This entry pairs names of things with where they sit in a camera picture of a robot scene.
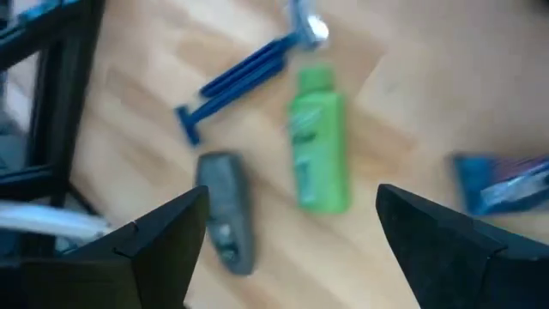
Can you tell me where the black table frame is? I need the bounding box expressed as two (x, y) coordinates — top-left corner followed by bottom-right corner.
(0, 0), (106, 258)

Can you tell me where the blue toothpaste tube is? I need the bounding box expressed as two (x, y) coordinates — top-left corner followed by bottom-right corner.
(449, 152), (549, 215)

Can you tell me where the green travel shampoo bottle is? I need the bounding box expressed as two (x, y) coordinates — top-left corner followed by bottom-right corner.
(287, 64), (351, 215)

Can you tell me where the white cable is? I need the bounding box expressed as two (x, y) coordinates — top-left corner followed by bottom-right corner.
(0, 201), (112, 241)

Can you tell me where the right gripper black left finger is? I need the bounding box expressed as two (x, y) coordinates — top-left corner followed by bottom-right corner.
(0, 185), (210, 309)

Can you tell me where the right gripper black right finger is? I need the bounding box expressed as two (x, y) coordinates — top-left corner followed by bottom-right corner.
(375, 183), (549, 309)

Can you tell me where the grey Dove body wash bottle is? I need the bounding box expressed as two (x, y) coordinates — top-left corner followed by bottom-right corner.
(195, 149), (256, 276)

